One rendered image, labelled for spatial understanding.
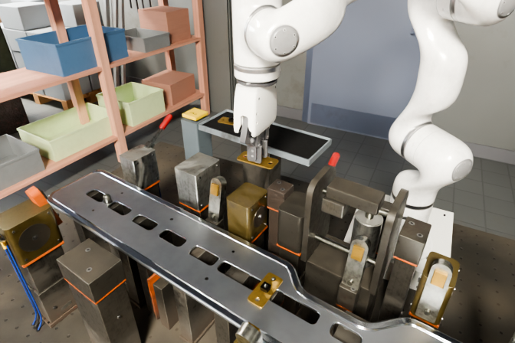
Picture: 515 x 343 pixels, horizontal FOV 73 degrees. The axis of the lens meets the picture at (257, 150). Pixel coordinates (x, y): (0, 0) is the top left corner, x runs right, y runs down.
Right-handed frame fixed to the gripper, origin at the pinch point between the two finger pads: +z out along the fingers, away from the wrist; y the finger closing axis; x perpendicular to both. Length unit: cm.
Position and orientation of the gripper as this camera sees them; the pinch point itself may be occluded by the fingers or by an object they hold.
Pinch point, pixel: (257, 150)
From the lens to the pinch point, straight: 72.6
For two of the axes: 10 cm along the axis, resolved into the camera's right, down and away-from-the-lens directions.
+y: -4.7, 4.5, -7.6
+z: 0.0, 8.6, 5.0
